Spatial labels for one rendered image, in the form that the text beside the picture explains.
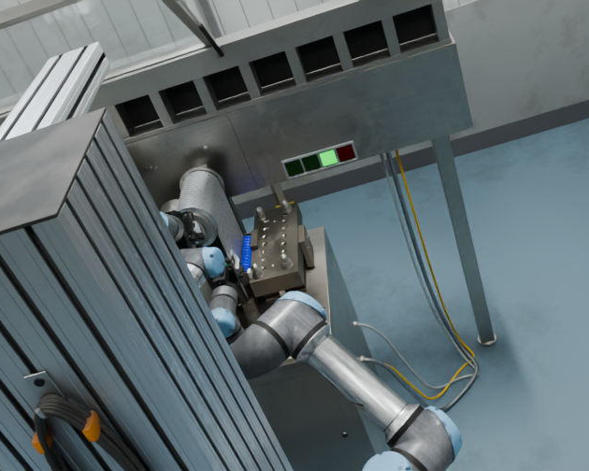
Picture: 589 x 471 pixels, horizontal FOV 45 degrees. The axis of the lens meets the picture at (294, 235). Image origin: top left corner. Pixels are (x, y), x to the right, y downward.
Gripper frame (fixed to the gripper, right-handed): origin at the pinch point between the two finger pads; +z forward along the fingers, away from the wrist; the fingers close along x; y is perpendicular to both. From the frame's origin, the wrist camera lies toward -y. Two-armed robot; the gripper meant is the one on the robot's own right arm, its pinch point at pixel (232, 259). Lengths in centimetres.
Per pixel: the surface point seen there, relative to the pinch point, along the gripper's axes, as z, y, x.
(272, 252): 6.2, -5.9, -11.3
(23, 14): -8, 90, 19
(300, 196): 205, -105, 9
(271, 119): 29.6, 28.7, -22.4
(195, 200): 3.4, 21.9, 3.7
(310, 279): 4.1, -18.9, -20.3
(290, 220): 22.6, -5.9, -17.4
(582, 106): 209, -100, -168
